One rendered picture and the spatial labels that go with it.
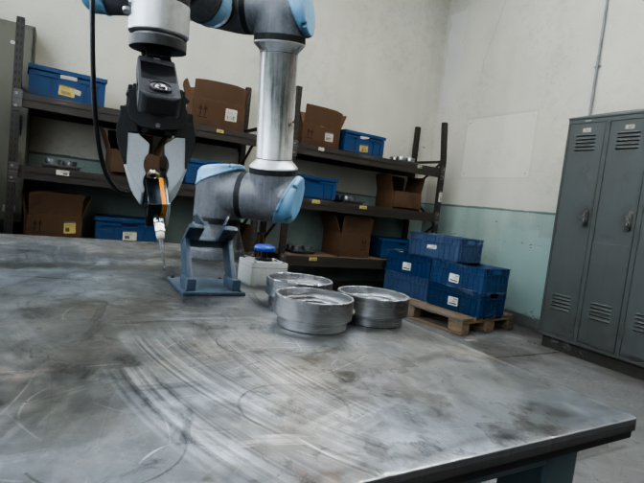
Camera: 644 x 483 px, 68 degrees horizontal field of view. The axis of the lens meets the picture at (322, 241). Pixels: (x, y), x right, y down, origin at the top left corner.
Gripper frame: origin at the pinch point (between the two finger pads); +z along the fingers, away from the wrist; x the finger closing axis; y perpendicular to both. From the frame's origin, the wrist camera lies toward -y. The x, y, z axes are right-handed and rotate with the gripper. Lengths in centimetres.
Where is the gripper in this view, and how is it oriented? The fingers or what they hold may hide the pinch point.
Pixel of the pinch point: (154, 195)
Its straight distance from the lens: 66.9
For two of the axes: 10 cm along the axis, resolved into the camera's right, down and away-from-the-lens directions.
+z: -0.8, 9.9, 1.4
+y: -4.1, -1.6, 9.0
